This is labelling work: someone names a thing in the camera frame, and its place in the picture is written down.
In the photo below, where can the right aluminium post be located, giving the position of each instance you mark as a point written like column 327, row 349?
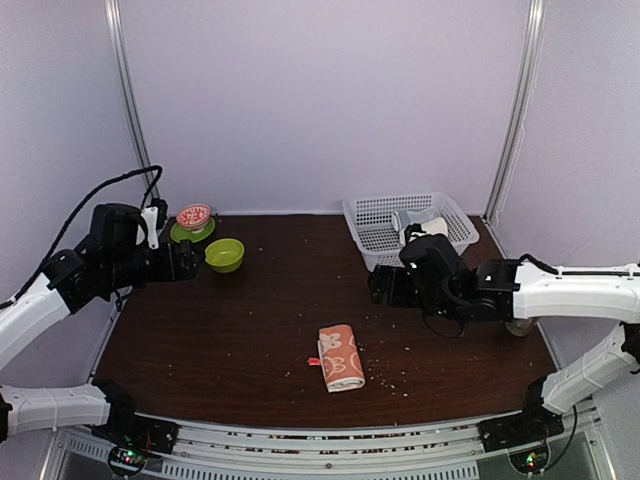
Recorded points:
column 523, row 92

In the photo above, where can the green plate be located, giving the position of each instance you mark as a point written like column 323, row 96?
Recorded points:
column 179, row 233

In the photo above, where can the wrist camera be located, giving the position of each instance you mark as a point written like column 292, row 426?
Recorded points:
column 430, row 259
column 114, row 227

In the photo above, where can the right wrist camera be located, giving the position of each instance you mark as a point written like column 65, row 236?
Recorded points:
column 430, row 259

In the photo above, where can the red patterned bowl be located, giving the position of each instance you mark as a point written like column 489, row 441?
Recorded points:
column 194, row 217

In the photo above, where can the green bowl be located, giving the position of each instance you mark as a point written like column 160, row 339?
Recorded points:
column 225, row 255

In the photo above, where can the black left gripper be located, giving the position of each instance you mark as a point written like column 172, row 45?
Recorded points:
column 186, row 270

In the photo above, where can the aluminium front rail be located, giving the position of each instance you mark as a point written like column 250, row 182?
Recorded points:
column 442, row 450

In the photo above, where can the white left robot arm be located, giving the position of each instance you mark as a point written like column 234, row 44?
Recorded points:
column 53, row 332

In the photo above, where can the orange patterned towel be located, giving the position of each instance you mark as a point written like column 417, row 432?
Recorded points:
column 338, row 359

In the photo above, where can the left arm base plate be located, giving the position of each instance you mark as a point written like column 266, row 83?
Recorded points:
column 144, row 435

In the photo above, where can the white towel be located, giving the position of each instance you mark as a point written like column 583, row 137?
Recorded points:
column 437, row 226

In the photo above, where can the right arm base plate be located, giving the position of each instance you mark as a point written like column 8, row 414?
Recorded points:
column 516, row 430

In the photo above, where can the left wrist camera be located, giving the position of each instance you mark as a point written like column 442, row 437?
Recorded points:
column 114, row 227

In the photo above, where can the rolled grey towel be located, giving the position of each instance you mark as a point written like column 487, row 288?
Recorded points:
column 400, row 219

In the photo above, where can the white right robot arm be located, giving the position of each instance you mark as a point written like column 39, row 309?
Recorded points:
column 528, row 288

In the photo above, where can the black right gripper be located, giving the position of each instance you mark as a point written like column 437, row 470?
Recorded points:
column 381, row 275

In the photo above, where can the white plastic basket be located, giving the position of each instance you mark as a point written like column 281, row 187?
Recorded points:
column 370, row 224

